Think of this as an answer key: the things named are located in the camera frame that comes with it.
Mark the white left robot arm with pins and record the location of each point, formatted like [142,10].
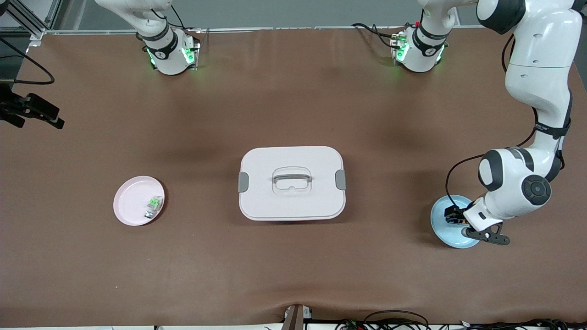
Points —
[536,68]

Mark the white lidded storage box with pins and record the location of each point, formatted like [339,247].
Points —
[275,201]

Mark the blue round plate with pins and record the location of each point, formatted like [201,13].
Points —
[442,229]

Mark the aluminium frame post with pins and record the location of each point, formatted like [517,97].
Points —
[34,28]

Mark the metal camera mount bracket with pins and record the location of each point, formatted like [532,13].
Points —
[293,321]

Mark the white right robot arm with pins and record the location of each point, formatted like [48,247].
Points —
[165,55]

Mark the pink round plate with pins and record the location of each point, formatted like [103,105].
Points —
[130,201]

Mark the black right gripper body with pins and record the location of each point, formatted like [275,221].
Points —
[19,108]

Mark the green and grey switch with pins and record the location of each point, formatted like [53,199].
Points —
[155,202]

